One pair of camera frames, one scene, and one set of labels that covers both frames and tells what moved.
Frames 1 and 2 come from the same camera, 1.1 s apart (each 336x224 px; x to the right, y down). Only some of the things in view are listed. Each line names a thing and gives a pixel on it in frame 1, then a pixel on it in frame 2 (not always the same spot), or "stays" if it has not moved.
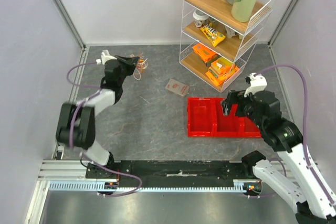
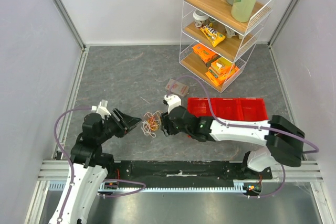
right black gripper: [233, 101] to [167, 126]
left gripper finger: [133, 61] to [127, 121]
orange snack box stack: [221, 69] stays
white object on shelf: [230, 32] stays
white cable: [136, 73] to [153, 119]
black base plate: [177, 171] stays
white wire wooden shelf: [214, 45] stays
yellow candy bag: [215, 37] stays
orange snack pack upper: [204, 52] stays
